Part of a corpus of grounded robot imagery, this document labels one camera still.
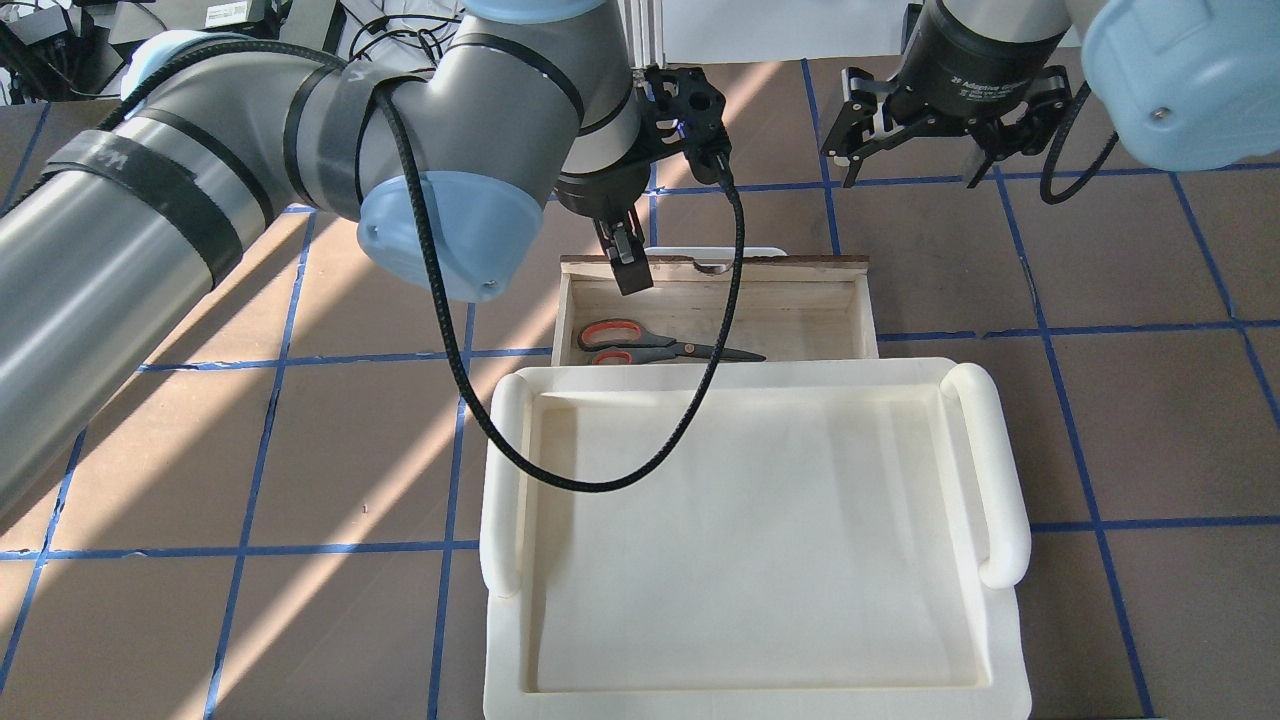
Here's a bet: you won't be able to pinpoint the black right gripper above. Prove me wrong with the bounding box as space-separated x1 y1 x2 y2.
820 65 1071 188

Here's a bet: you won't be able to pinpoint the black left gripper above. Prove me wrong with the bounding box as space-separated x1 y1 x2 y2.
554 67 732 296

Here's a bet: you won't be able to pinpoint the orange grey handled scissors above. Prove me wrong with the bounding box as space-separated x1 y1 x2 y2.
576 318 717 365

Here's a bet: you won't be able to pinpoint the wooden drawer with white handle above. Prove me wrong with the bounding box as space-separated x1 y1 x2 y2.
552 247 879 366

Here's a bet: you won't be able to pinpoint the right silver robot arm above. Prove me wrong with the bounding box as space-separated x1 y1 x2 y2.
820 1 1279 204

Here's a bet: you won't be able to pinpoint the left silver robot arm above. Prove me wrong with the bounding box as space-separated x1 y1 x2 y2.
1 1 732 512

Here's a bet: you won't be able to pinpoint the cream plastic bin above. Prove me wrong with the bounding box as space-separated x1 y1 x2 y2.
479 357 1032 719

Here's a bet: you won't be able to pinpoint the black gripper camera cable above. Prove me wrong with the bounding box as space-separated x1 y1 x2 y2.
372 79 748 493

